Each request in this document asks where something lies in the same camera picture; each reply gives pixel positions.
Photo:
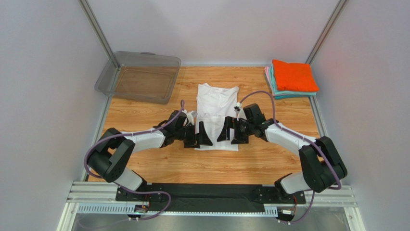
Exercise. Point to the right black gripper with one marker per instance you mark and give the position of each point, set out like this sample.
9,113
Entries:
236,133

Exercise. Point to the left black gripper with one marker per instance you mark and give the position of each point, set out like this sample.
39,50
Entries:
196,139

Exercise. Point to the white t-shirt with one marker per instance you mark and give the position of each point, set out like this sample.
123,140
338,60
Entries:
213,105

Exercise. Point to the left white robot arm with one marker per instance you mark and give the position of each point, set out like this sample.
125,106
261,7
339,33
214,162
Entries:
109,156

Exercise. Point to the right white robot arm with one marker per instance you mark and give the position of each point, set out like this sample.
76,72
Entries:
321,164

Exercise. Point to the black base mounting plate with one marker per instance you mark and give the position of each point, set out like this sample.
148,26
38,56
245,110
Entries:
208,197

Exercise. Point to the pink folded t-shirt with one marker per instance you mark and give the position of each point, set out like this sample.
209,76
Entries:
269,80

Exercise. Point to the clear grey plastic bin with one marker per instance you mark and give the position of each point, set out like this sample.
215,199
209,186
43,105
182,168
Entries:
139,76

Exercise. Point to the orange folded t-shirt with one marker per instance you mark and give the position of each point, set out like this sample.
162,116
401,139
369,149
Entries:
294,77

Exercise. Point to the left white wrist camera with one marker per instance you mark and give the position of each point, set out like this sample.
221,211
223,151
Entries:
190,117

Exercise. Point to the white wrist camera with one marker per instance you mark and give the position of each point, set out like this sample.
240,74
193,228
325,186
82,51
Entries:
239,111
190,117

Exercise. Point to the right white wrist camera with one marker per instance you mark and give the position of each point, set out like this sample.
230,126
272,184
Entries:
239,111

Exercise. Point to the aluminium frame rail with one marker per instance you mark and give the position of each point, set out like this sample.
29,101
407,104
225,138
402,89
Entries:
92,206

